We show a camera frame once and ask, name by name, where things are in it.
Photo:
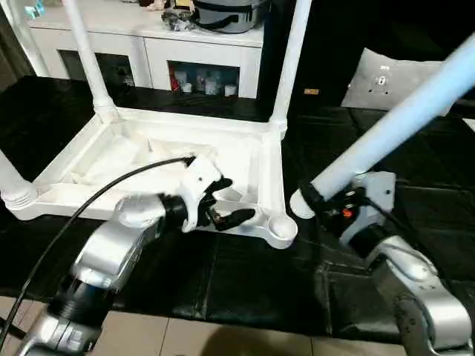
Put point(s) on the white plastic table top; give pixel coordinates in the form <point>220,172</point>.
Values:
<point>167,148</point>

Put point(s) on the white plastic table leg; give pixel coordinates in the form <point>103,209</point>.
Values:
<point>89,55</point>
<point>15,181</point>
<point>293,55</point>
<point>389,126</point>

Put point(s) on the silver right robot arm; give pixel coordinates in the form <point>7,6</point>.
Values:
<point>426,289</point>

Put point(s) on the black floor mat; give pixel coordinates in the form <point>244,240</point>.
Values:
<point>259,282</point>

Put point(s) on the small yellow label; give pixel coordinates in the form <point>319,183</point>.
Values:
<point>311,91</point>

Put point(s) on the small red box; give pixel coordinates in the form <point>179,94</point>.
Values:
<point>175,79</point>

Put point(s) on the grey printed cushion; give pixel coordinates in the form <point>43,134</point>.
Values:
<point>401,85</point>

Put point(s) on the white glass-door cabinet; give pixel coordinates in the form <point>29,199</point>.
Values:
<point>148,48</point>

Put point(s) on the white flat panel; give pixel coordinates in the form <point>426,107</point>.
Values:
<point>469,124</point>

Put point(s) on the grey round bag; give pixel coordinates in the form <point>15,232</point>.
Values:
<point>230,16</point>

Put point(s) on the white teal slim pole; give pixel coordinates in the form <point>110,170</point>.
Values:
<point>37,59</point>

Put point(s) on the grey curtain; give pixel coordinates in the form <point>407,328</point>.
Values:
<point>13,55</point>

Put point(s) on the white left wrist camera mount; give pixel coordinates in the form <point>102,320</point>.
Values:
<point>198,178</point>

